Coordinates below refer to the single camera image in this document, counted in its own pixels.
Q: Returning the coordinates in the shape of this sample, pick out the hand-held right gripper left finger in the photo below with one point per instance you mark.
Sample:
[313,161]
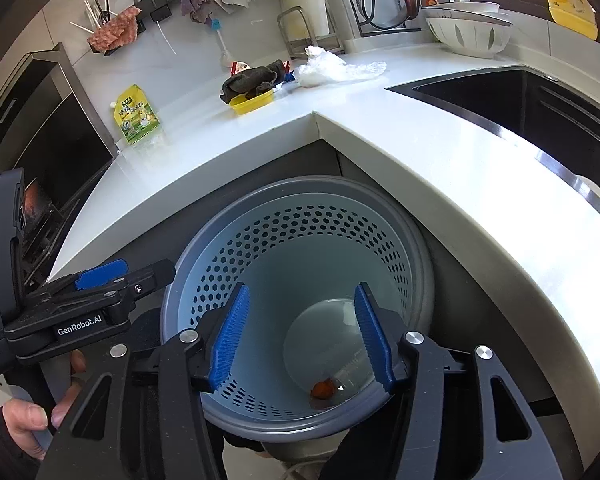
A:
[230,340]

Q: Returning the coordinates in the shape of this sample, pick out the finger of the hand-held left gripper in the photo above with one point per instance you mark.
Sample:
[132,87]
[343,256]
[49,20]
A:
[150,277]
[100,274]

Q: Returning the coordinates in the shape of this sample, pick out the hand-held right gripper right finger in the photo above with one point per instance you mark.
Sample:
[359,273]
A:
[375,340]

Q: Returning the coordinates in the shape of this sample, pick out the yellow plastic tray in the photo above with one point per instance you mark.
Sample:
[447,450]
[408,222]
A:
[250,105]

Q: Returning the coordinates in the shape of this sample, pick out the dark cloth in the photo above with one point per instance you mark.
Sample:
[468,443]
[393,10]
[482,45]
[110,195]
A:
[250,80]

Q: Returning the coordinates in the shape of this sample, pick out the white plastic bag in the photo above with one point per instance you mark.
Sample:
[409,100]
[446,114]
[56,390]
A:
[325,67]

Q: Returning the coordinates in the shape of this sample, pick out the person's left hand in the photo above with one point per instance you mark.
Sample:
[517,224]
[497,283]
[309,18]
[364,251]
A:
[25,420]

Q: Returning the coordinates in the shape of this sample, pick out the small orange scrap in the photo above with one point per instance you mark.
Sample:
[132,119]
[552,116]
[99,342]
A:
[322,389]

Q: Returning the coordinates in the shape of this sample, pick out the black steel cooker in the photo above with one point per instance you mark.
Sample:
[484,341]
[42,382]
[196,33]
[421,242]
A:
[55,135]

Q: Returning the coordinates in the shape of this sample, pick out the yellow green spout pouch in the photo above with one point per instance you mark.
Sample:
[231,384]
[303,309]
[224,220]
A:
[135,115]

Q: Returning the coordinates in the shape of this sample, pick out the red white snack wrapper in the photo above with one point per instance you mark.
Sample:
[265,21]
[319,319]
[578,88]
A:
[241,67]

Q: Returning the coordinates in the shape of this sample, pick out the white bottle brush blue head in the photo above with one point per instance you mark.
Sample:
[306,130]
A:
[223,45]

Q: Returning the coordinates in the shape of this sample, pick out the pink cloth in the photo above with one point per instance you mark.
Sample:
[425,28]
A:
[115,30]

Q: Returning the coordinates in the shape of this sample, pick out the white chopstick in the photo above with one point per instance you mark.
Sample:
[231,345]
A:
[92,14]
[82,27]

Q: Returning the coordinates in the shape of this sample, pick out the black kitchen sink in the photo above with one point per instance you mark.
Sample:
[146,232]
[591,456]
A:
[505,105]

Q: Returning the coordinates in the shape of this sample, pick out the black utensil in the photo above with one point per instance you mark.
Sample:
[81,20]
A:
[102,2]

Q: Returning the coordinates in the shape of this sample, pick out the purple cloth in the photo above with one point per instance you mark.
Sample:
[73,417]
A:
[195,2]

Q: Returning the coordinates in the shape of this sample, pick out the metal stand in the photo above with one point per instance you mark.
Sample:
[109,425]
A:
[320,51]

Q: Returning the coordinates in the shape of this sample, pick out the white leaf-pattern bowl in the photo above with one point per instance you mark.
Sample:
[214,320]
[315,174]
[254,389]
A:
[470,37]

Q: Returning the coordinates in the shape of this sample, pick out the plain white bowl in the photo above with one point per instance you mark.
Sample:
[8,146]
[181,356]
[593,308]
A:
[467,7]

